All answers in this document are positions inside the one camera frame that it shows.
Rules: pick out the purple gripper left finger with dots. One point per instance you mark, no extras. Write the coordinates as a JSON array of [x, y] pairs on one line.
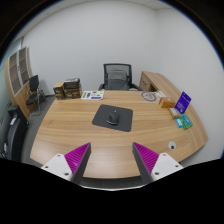
[[70, 166]]

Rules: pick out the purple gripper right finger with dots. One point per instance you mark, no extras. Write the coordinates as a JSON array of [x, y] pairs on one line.
[[153, 166]]

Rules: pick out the black computer mouse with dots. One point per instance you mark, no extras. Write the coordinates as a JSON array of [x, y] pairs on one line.
[[113, 118]]

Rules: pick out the dark grey mouse pad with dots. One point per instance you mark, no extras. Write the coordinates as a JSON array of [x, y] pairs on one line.
[[102, 114]]

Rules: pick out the blue small packet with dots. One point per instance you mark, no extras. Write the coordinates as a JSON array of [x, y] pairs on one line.
[[179, 123]]

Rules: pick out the green packet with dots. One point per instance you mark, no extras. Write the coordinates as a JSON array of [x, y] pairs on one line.
[[185, 121]]

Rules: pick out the small tan box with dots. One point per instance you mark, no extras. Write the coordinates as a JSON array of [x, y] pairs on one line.
[[174, 113]]

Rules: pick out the orange cardboard box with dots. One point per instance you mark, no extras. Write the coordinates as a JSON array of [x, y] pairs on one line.
[[166, 102]]

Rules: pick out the black chair at left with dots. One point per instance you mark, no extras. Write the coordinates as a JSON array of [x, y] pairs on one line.
[[12, 134]]

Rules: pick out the purple standing card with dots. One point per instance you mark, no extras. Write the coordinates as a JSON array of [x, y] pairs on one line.
[[182, 103]]

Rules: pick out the white green leaflet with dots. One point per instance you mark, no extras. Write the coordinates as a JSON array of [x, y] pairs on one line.
[[92, 95]]

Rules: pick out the small brown box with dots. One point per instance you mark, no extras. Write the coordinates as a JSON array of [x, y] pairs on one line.
[[59, 90]]

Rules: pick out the large dark brown box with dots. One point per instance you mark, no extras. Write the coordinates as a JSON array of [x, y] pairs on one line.
[[72, 88]]

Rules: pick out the black visitor chair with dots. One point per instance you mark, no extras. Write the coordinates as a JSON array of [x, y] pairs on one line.
[[36, 94]]

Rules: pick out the wooden side cabinet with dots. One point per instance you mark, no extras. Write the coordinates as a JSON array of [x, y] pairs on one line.
[[152, 82]]

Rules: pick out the black mesh office chair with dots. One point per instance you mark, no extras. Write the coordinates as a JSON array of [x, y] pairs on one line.
[[118, 76]]

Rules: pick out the wooden bookcase with doors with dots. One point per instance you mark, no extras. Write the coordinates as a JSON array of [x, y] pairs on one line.
[[17, 74]]

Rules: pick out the white cable grommet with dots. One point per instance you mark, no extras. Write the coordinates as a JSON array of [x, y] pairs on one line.
[[172, 145]]

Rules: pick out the round coiled cable coaster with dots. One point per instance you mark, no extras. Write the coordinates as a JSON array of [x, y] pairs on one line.
[[148, 96]]

